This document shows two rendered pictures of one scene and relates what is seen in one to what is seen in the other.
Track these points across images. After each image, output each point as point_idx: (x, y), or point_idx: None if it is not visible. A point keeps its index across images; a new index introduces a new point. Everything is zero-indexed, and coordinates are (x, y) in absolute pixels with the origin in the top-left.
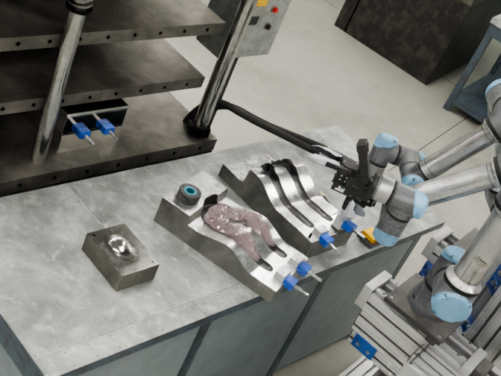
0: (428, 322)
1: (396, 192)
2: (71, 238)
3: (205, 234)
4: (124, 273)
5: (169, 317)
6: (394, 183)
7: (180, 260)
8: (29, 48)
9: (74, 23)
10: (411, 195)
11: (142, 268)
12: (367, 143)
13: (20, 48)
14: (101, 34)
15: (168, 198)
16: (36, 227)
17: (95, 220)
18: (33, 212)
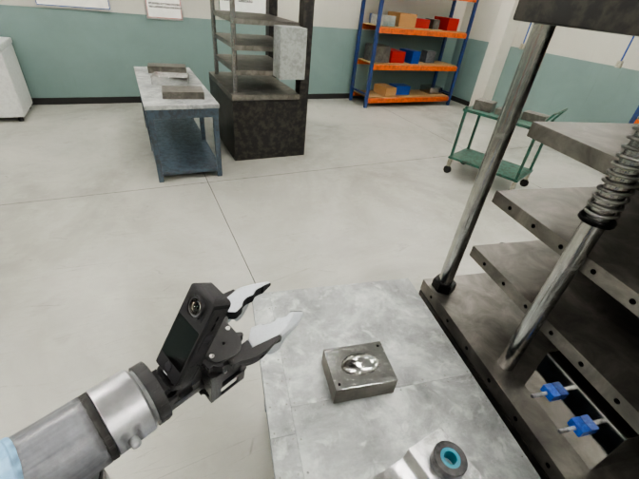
0: None
1: (72, 399)
2: (390, 351)
3: (383, 473)
4: (326, 352)
5: (280, 397)
6: (91, 398)
7: (359, 450)
8: (540, 239)
9: (576, 230)
10: (19, 432)
11: (331, 371)
12: (199, 296)
13: (533, 232)
14: (624, 289)
15: (440, 434)
16: (401, 331)
17: (417, 379)
18: (420, 334)
